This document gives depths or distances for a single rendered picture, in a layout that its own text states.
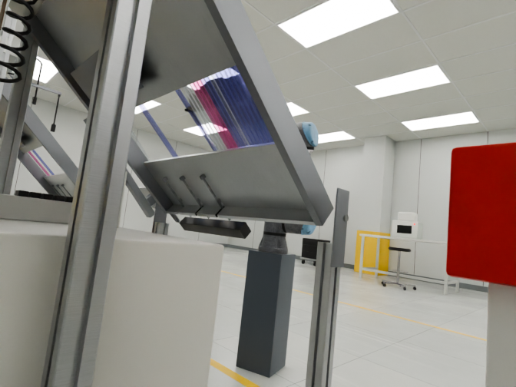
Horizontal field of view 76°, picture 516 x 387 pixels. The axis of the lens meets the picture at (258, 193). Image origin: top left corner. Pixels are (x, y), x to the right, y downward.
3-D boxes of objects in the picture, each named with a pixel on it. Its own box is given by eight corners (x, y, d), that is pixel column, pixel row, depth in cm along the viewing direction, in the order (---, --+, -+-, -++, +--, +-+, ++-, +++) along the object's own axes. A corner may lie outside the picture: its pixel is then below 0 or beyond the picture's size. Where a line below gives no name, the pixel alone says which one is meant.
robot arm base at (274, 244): (266, 250, 176) (268, 231, 177) (292, 253, 169) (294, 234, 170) (252, 250, 163) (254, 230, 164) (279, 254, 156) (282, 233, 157)
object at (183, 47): (100, 124, 105) (114, 115, 108) (237, 67, 59) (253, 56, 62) (23, 19, 91) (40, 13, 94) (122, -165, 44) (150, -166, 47)
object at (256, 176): (170, 206, 123) (176, 201, 125) (318, 214, 76) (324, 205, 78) (140, 165, 115) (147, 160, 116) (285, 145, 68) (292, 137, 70)
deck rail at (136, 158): (164, 213, 124) (176, 203, 127) (167, 213, 122) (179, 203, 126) (21, 22, 92) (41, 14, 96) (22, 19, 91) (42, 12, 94)
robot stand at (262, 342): (253, 355, 172) (265, 249, 178) (285, 365, 163) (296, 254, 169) (235, 366, 156) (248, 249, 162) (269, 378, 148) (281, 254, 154)
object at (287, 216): (167, 213, 122) (180, 201, 126) (315, 226, 76) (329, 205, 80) (166, 211, 122) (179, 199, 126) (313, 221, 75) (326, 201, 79)
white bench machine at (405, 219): (396, 237, 614) (398, 213, 619) (422, 239, 586) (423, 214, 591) (390, 236, 586) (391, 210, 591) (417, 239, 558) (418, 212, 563)
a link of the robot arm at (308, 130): (291, 230, 170) (292, 124, 166) (319, 233, 163) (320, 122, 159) (281, 235, 160) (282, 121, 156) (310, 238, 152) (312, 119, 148)
